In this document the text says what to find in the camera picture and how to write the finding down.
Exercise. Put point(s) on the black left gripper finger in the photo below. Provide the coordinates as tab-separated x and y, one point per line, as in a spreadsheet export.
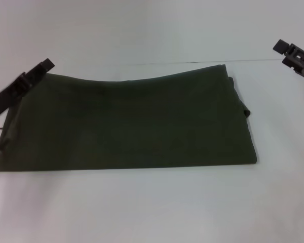
41	68

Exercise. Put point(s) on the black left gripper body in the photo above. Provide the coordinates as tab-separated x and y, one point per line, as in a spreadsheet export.
7	93

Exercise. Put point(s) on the dark green FREE t-shirt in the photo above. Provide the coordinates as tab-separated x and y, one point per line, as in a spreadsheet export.
129	121

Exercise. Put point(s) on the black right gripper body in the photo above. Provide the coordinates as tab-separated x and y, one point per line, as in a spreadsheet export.
302	64

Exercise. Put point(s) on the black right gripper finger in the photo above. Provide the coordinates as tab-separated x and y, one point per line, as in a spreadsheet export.
281	46
288	62

